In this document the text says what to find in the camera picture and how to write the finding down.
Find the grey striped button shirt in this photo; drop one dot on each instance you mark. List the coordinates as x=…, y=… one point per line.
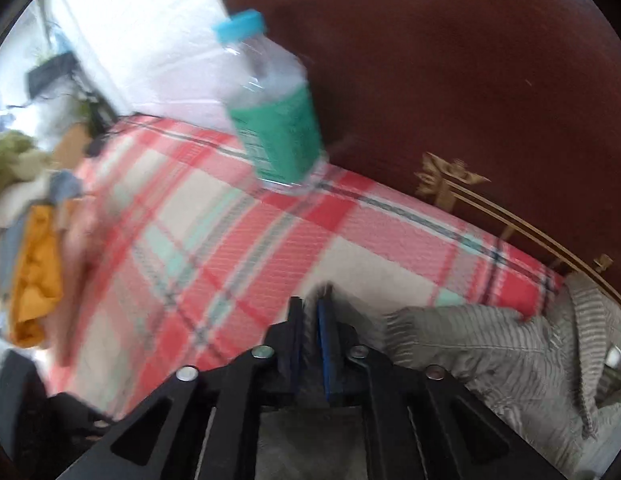
x=555, y=378

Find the orange cloth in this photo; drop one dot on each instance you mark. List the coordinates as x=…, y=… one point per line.
x=37, y=286

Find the red plaid bed sheet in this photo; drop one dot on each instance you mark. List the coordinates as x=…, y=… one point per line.
x=194, y=259

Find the green label water bottle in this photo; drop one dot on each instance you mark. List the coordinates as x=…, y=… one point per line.
x=266, y=95

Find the dark red wooden headboard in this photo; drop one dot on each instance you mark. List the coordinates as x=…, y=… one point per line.
x=504, y=112

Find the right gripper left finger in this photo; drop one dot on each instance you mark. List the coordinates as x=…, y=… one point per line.
x=203, y=424

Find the yellow green cloth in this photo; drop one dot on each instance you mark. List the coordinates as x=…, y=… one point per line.
x=20, y=159

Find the pile of pale clothes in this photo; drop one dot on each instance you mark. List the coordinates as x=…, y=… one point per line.
x=76, y=223

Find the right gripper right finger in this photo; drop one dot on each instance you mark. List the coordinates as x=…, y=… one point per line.
x=418, y=424

